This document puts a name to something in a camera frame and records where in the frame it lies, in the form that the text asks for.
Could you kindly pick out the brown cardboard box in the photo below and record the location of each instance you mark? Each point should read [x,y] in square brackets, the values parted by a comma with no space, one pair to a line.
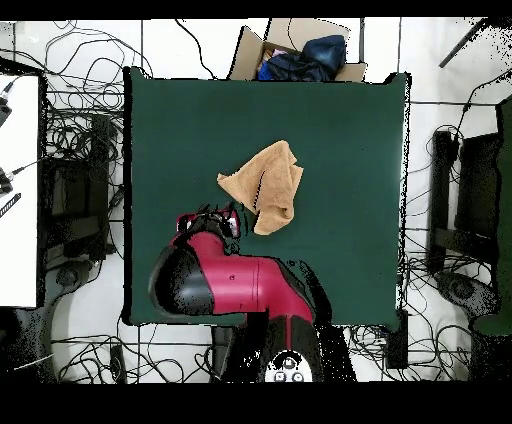
[248,56]

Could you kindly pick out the tan terry towel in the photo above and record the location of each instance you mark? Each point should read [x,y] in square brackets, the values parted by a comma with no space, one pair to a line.
[272,176]

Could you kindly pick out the black perforated strip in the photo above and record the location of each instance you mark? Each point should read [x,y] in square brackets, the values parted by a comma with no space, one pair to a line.
[10,204]

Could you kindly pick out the dark navy garment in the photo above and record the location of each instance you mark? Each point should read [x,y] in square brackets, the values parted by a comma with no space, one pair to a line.
[296,68]

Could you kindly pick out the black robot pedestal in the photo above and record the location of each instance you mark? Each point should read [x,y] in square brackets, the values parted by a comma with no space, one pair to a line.
[222,352]

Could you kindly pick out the black stand frame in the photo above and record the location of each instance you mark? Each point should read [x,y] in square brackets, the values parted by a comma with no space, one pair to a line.
[440,180]
[100,180]

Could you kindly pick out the grey stand base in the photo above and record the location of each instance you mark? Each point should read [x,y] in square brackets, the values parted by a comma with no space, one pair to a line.
[68,276]
[460,288]

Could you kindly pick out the black metal bar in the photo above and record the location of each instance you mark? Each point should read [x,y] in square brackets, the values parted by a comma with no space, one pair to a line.
[460,46]

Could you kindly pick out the dark green table cloth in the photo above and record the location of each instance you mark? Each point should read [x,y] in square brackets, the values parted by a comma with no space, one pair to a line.
[180,120]

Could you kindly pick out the green covered side table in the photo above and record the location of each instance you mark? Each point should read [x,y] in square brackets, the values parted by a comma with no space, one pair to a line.
[504,200]

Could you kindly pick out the pink garment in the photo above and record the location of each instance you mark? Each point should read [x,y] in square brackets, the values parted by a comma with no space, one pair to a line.
[276,53]

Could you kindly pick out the black rectangular box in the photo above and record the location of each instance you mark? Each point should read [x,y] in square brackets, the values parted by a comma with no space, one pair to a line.
[396,344]

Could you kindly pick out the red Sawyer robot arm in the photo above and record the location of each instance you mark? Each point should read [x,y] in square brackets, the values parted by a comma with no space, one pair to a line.
[240,280]

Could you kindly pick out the white table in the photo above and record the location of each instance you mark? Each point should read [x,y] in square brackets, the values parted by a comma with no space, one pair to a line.
[20,240]

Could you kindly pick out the blue denim garment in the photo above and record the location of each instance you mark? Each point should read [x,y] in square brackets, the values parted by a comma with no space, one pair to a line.
[326,50]

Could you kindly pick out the black power strip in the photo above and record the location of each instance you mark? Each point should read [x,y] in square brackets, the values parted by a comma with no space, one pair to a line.
[117,364]

